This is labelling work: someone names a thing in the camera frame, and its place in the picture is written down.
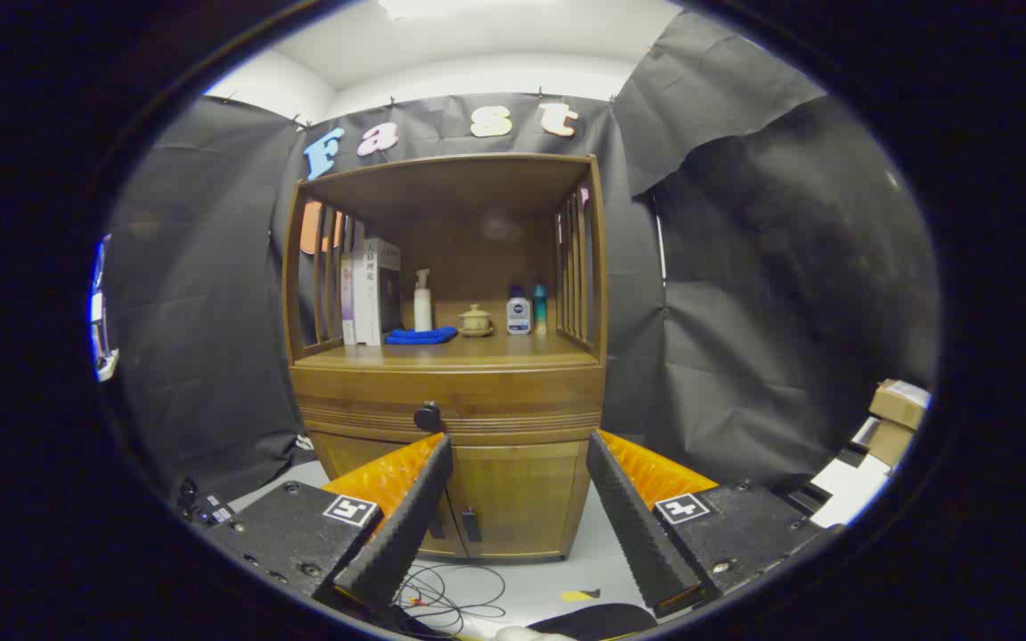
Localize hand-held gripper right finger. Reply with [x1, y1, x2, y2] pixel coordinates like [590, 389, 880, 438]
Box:
[586, 430, 843, 620]

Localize wooden countertop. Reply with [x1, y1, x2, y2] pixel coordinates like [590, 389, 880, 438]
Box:
[295, 307, 600, 370]

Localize thin purple book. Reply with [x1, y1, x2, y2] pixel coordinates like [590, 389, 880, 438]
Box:
[340, 254, 355, 345]

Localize blue folded cloth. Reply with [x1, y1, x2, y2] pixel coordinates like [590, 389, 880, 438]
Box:
[385, 326, 459, 345]

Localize brown wooden cabinet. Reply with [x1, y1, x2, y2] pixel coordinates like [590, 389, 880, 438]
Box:
[281, 153, 610, 564]

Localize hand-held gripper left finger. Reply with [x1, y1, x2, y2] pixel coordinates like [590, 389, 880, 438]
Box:
[197, 434, 454, 615]

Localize white pump bottle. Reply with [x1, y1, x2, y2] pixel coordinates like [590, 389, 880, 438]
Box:
[413, 269, 434, 333]

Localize white and blue device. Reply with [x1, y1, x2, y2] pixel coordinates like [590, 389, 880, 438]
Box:
[90, 233, 120, 384]

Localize white flat board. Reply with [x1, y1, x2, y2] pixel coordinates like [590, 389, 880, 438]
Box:
[809, 450, 892, 528]

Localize ceiling light panel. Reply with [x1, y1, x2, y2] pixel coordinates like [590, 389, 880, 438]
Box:
[378, 0, 514, 20]

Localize black power strip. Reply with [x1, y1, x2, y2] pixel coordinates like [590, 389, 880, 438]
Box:
[176, 479, 238, 528]

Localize wooden drawer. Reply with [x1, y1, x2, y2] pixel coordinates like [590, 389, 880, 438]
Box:
[290, 365, 606, 444]

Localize thick white book dark cover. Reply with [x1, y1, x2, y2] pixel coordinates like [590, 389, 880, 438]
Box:
[362, 238, 403, 346]

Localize white lotion bottle blue cap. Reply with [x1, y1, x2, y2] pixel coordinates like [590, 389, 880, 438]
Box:
[506, 286, 533, 336]

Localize dark rounded shape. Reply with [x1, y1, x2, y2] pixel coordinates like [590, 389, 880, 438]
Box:
[526, 604, 659, 641]

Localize cardboard box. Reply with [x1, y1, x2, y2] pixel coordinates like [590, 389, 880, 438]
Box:
[867, 420, 916, 468]
[869, 379, 932, 431]

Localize black floor cable bundle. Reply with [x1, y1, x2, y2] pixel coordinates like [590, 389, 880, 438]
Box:
[393, 561, 509, 637]

